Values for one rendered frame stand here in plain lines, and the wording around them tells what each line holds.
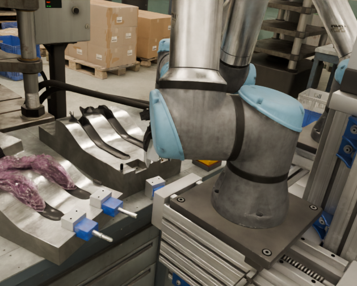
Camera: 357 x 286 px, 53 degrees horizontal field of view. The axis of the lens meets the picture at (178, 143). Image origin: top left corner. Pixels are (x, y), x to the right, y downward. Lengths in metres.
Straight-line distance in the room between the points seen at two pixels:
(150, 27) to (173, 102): 5.15
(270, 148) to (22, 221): 0.62
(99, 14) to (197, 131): 4.52
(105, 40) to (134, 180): 4.01
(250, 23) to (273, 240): 0.43
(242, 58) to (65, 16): 1.17
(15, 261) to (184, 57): 0.62
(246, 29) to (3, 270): 0.74
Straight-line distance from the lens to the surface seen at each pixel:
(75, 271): 1.13
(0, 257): 0.96
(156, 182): 1.09
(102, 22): 5.01
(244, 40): 0.79
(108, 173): 1.12
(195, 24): 0.59
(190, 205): 0.69
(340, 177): 0.83
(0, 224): 0.99
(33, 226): 0.94
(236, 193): 0.65
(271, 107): 0.58
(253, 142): 0.59
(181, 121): 0.56
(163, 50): 0.90
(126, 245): 1.23
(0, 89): 2.10
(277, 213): 0.68
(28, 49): 1.62
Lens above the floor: 1.44
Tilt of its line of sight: 26 degrees down
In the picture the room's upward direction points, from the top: 7 degrees clockwise
